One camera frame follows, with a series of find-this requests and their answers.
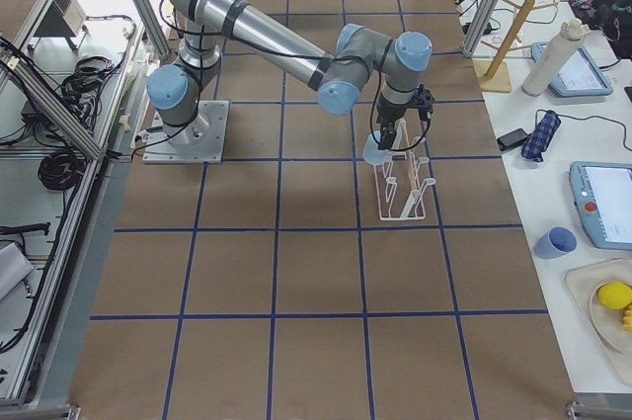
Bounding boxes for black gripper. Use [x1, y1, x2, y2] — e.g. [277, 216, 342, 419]
[376, 93, 420, 150]

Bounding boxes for light blue cup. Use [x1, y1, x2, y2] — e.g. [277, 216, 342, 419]
[362, 130, 389, 166]

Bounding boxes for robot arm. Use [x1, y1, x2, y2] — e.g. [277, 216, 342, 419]
[169, 0, 434, 150]

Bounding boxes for blue cup on side table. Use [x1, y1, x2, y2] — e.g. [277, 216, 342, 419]
[533, 226, 577, 260]

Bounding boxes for wooden mug tree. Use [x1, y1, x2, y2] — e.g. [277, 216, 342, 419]
[473, 0, 556, 93]

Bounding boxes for black phone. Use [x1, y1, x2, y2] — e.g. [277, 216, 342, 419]
[497, 128, 530, 152]

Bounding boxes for folded plaid umbrella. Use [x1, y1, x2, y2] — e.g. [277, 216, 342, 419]
[521, 111, 561, 163]

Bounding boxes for blue teach pendant far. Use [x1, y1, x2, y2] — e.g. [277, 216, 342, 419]
[548, 47, 613, 98]

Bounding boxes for blue teach pendant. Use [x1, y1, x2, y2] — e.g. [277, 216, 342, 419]
[548, 47, 613, 98]
[569, 161, 631, 250]

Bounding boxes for blue teach pendant near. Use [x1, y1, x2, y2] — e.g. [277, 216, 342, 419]
[569, 161, 631, 250]

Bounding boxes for cream tray on side table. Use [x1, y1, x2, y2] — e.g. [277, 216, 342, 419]
[565, 259, 631, 355]

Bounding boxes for person in black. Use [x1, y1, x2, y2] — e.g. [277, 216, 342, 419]
[587, 0, 631, 59]

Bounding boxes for yellow lemon toy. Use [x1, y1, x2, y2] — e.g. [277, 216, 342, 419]
[596, 282, 632, 310]

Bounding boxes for white wire cup rack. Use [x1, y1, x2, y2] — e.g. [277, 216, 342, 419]
[373, 119, 436, 222]

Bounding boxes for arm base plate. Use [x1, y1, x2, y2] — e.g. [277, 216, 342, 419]
[142, 100, 230, 164]

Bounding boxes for black cable bundle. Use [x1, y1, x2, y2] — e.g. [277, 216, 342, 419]
[38, 148, 86, 192]

